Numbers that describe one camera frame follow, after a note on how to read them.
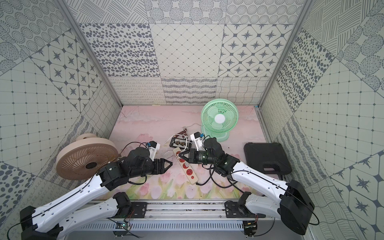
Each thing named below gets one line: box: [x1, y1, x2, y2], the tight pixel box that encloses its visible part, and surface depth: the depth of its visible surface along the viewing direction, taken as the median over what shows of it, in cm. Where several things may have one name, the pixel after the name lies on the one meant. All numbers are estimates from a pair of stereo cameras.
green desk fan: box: [201, 98, 240, 142], surface depth 85 cm
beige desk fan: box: [55, 133, 119, 181], surface depth 65 cm
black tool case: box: [243, 142, 292, 175], surface depth 90 cm
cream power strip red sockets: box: [173, 147, 199, 185], surface depth 87 cm
